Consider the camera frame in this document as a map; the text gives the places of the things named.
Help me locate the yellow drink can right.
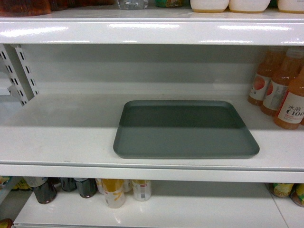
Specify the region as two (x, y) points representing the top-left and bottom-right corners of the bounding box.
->
(132, 180), (152, 201)

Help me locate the white metal shelf unit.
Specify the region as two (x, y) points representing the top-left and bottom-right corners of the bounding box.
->
(0, 6), (304, 228)

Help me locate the orange juice bottle back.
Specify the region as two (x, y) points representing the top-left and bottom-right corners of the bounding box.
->
(247, 46), (286, 106)

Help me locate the orange juice bottle middle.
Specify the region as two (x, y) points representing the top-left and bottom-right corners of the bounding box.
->
(260, 47), (304, 116)

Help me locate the white slotted shelf bracket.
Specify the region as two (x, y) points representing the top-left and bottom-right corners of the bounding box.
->
(15, 44), (39, 96)

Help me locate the dark cola bottle left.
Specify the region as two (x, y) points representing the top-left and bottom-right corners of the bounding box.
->
(32, 178), (57, 204)

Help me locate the grey rectangular serving tray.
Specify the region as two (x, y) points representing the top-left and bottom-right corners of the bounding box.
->
(113, 100), (260, 159)

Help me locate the orange juice bottle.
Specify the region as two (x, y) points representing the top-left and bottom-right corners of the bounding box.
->
(260, 47), (304, 116)
(274, 68), (304, 130)
(247, 46), (286, 106)

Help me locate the orange juice bottle front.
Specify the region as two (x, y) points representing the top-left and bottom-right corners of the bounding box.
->
(274, 68), (304, 130)

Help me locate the dark cola bottle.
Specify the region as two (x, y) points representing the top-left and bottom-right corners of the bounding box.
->
(74, 178), (97, 198)
(32, 178), (57, 204)

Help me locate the yellow drink can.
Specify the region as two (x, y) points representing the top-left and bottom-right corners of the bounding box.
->
(102, 179), (125, 209)
(132, 180), (152, 201)

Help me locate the dark cola bottle right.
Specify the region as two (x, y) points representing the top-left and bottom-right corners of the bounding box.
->
(74, 178), (97, 198)

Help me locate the yellow drink can front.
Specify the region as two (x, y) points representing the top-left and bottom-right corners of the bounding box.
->
(102, 179), (125, 209)

